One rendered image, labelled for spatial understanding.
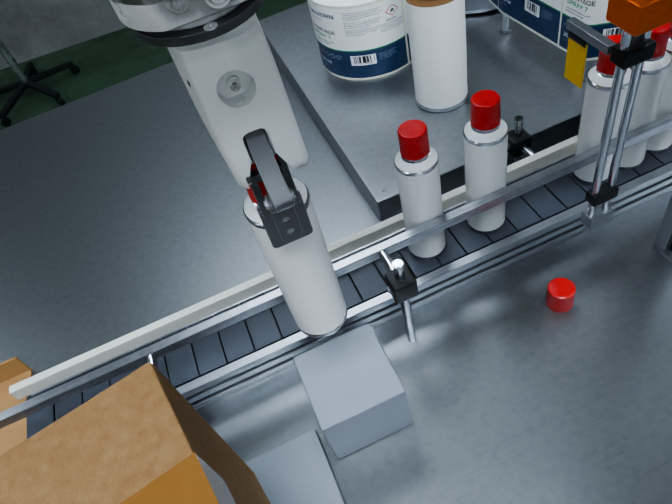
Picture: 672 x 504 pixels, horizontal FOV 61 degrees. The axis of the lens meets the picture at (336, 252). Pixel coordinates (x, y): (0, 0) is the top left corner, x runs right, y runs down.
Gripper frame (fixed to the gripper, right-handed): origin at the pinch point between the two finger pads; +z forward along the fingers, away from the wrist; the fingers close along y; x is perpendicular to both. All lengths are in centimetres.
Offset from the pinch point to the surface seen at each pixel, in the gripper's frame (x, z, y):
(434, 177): -18.7, 18.0, 12.2
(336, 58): -23, 28, 59
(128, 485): 17.4, 8.4, -12.1
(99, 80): 51, 122, 275
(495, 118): -27.0, 13.7, 12.8
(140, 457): 16.3, 8.4, -10.5
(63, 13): 57, 104, 328
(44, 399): 32.3, 24.4, 10.7
